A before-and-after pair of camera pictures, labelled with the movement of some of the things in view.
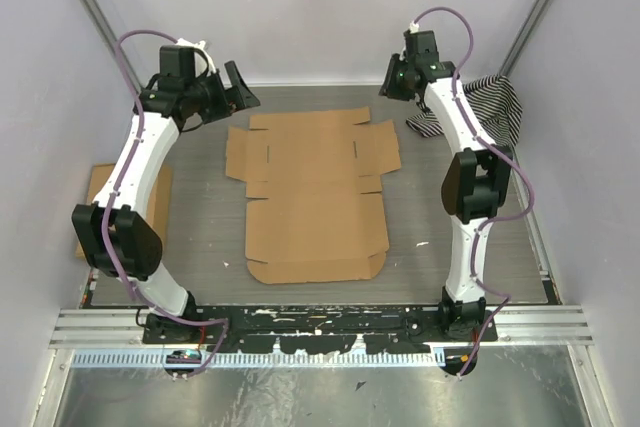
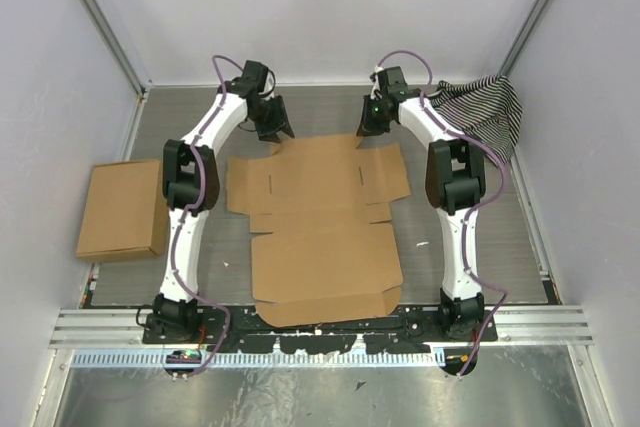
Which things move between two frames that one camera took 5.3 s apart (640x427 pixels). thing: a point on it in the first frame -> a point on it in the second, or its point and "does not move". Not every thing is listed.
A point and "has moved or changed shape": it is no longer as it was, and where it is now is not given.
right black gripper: (388, 87) -> (367, 127)
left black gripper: (232, 99) -> (279, 121)
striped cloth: (495, 103) does not move
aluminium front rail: (124, 328) does not move
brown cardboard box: (318, 220) has moved or changed shape
